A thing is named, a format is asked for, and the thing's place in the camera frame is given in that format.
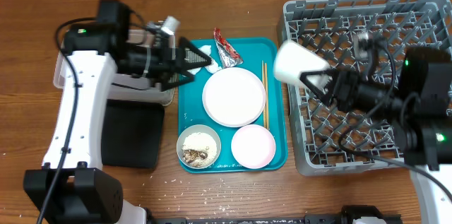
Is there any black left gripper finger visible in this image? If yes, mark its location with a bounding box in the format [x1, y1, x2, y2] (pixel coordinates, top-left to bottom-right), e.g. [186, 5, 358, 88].
[178, 37, 212, 69]
[162, 71, 195, 91]

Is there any white paper cup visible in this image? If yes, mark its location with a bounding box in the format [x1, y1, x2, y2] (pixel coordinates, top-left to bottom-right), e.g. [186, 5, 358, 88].
[273, 40, 331, 88]

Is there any large pink plate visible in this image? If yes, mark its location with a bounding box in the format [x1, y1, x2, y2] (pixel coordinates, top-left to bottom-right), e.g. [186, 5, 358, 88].
[202, 67, 264, 127]

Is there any wooden chopstick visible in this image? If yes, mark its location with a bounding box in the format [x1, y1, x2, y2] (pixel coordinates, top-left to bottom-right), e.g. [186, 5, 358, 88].
[261, 60, 266, 128]
[263, 62, 269, 129]

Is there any small pink bowl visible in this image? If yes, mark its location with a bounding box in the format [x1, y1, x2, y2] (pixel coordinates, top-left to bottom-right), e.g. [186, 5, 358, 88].
[231, 124, 276, 170]

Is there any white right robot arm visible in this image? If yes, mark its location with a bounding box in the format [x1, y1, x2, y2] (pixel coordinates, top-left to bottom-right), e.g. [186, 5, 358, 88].
[299, 47, 451, 223]

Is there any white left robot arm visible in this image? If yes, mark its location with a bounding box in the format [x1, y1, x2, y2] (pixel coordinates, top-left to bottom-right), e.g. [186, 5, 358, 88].
[23, 0, 212, 223]

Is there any grey dishwasher rack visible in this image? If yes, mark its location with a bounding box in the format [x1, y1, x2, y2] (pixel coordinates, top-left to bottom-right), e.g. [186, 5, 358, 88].
[278, 0, 451, 176]

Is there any crumpled white tissue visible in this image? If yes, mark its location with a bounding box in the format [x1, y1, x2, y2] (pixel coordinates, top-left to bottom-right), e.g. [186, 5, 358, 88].
[189, 45, 222, 75]

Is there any red foil wrapper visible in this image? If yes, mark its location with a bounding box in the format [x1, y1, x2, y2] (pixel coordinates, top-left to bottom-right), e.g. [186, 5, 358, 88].
[213, 28, 244, 69]

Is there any clear plastic container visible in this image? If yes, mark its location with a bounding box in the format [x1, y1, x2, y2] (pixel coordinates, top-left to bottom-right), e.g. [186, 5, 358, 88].
[53, 30, 175, 106]

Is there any teal plastic tray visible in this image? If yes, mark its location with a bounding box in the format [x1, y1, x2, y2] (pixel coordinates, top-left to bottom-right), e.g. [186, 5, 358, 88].
[177, 37, 287, 174]

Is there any grey bowl with rice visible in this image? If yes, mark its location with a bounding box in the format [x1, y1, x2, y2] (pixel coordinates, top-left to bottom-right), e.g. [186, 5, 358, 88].
[177, 124, 222, 170]

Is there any black plastic tray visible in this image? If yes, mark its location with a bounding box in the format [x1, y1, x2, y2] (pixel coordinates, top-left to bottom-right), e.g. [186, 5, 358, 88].
[101, 100, 165, 170]

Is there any black rail at bottom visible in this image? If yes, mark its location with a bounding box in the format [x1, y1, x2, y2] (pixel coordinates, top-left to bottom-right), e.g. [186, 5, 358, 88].
[150, 205, 403, 224]

